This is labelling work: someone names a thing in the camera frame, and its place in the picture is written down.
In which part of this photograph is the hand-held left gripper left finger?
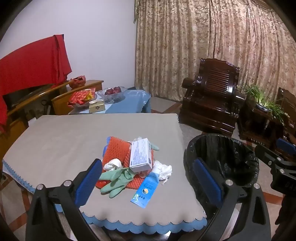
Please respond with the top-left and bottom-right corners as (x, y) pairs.
(25, 158), (103, 241)

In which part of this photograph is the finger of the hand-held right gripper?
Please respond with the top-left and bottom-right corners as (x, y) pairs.
(276, 138), (296, 160)
(255, 145), (287, 171)

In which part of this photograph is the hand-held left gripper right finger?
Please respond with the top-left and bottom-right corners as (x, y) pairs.
(194, 158), (271, 241)

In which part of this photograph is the green rubber glove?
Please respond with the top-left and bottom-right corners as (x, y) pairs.
(99, 142), (160, 198)

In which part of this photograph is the white tissue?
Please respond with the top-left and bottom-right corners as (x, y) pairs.
(103, 158), (123, 172)
(153, 160), (173, 186)

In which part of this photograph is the black lined trash bin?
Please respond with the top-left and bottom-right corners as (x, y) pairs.
(183, 134), (260, 220)

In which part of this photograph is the blue squeeze tube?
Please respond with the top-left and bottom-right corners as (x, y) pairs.
(130, 166), (162, 209)

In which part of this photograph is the white cardboard box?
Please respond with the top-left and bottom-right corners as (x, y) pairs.
(129, 138), (153, 173)

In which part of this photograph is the dark wooden side table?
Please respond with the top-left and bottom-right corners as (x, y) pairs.
(237, 97), (285, 149)

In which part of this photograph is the dark wooden armchair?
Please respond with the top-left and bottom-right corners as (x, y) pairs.
(273, 87), (296, 160)
(179, 58), (247, 137)

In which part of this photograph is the potted green plant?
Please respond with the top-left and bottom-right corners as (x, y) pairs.
(240, 84), (289, 126)

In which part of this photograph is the gold tissue box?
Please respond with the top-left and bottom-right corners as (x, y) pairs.
(89, 99), (105, 114)

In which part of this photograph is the red snack packet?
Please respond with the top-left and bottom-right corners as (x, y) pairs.
(68, 91), (89, 105)

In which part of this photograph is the glass fruit bowl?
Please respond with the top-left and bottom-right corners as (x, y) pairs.
(96, 86), (127, 103)

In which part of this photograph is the red patterned bag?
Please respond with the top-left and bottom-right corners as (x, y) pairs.
(69, 75), (86, 89)

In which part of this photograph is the red cloth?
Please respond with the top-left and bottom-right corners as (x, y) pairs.
(0, 35), (73, 127)

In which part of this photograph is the beige patterned curtain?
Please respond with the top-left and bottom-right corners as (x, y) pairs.
(133, 0), (296, 107)

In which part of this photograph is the black cable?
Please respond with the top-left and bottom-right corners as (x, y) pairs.
(41, 100), (52, 115)

